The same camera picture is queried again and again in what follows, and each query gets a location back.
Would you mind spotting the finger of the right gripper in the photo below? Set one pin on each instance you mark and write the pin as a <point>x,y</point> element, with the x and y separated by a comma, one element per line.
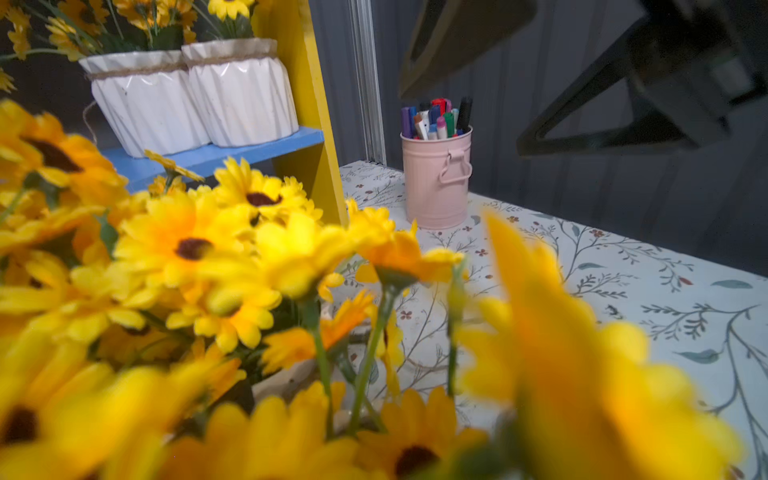
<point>451,34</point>

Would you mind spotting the yellow wooden shelf unit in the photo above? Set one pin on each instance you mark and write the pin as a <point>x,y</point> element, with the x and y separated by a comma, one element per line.
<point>309,154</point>

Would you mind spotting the pink bucket with pens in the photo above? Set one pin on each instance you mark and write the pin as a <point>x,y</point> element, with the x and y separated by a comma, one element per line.
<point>436,139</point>

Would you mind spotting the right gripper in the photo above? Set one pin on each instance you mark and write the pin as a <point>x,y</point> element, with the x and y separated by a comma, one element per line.
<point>668,87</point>

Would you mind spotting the floral patterned table mat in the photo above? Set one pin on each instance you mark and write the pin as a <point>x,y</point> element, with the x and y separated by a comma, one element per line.
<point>706,319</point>

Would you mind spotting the shelf sunflower pot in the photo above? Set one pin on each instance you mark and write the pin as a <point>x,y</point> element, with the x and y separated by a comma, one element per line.
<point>549,393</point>
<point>131,54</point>
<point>238,81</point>
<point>210,258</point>

